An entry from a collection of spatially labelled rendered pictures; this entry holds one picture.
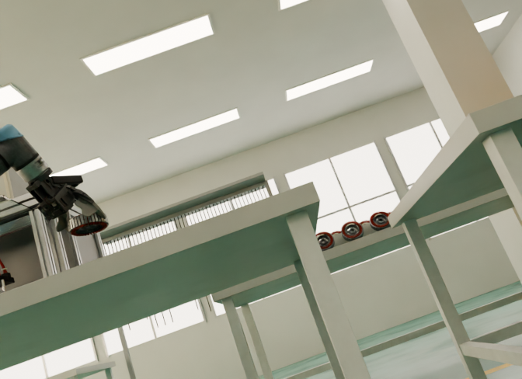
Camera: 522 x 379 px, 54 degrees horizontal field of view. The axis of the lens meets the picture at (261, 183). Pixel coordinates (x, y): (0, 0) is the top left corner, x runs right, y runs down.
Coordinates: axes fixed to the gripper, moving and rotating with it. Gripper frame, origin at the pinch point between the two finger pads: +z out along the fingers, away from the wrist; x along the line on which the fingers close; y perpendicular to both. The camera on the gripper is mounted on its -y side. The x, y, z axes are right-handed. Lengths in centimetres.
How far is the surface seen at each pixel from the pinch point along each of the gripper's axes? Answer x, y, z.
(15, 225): -24.6, -2.5, -9.6
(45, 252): -16.9, 3.2, 0.4
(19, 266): -38.8, -4.9, 4.1
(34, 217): -18.6, -4.4, -8.3
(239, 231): 51, 22, 10
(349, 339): 64, 35, 37
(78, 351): -509, -366, 302
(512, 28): 218, -666, 258
